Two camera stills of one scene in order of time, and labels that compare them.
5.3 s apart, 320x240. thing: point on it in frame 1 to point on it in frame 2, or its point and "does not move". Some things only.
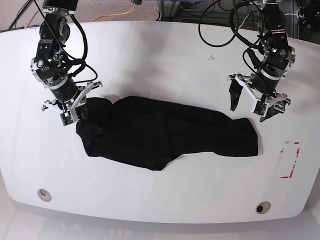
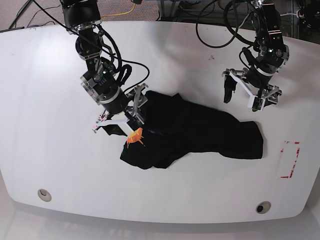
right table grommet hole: (263, 207) does not move
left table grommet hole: (44, 195) does not move
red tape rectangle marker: (281, 151) does not move
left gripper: (70, 96) to (135, 99)
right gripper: (262, 86) to (257, 83)
